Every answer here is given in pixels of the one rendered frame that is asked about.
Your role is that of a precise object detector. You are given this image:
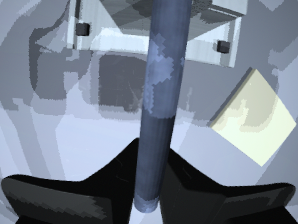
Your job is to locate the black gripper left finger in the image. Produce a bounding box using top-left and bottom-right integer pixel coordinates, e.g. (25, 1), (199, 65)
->
(0, 137), (140, 224)

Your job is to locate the blue-grey metal shaft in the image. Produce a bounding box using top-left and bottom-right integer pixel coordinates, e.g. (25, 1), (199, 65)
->
(134, 0), (192, 213)

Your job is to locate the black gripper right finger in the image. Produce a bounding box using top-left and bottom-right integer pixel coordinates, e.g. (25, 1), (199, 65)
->
(160, 148), (297, 224)

